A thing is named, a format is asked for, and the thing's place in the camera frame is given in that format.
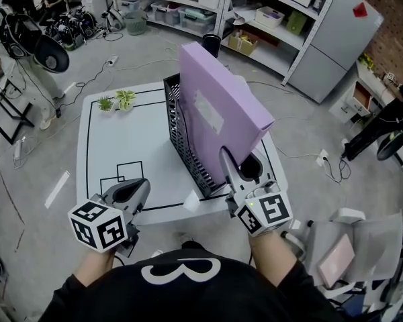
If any person's left forearm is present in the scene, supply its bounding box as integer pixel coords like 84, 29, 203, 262
76, 250, 117, 286

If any yellow flower plant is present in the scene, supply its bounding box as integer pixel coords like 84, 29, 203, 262
358, 52, 375, 70

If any purple file box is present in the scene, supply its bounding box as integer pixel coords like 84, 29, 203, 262
178, 42, 276, 167

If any red diamond sticker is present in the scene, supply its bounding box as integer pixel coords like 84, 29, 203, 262
352, 3, 369, 19

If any small variegated potted plant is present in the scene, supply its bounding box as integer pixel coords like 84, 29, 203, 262
116, 89, 137, 112

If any grey-green bucket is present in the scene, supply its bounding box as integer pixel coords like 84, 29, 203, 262
124, 10, 148, 36

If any grey office chair white frame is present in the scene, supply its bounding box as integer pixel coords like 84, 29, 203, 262
281, 208, 403, 298

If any small spiky green potted plant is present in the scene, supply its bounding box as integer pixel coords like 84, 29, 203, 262
96, 95, 115, 113

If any white shelf with baskets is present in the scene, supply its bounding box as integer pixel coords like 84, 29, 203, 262
218, 0, 343, 87

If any pink flat box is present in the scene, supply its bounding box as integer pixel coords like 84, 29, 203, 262
317, 233, 356, 288

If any teal lid storage bin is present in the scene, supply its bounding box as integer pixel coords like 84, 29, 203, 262
178, 7, 218, 36

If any grey two-door cabinet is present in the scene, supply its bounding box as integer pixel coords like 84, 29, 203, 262
288, 0, 384, 104

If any white slotted storage basket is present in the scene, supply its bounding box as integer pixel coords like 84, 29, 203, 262
255, 6, 285, 29

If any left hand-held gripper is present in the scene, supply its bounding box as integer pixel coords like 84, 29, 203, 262
68, 178, 152, 258

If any black waste bin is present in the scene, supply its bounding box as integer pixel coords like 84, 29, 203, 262
202, 34, 221, 58

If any black mesh file holder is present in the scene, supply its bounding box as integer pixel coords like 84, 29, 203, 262
163, 73, 228, 199

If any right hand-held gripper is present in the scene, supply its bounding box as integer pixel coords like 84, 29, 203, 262
220, 145, 294, 237

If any pile of black equipment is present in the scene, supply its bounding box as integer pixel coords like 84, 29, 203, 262
45, 7, 98, 52

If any green box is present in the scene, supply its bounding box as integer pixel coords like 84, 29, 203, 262
286, 10, 306, 36

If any person's right forearm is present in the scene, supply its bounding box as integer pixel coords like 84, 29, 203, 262
249, 229, 298, 288

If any black frame side table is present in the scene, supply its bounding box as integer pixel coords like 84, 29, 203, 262
0, 58, 34, 146

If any white drawer desk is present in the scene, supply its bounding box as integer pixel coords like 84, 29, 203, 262
328, 60, 403, 123

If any person's black printed shirt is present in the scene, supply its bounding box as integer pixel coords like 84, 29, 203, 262
45, 241, 343, 322

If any person's white shoe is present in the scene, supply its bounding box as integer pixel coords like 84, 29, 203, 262
174, 232, 195, 245

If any clear storage bin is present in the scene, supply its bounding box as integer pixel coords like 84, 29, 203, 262
150, 1, 182, 26

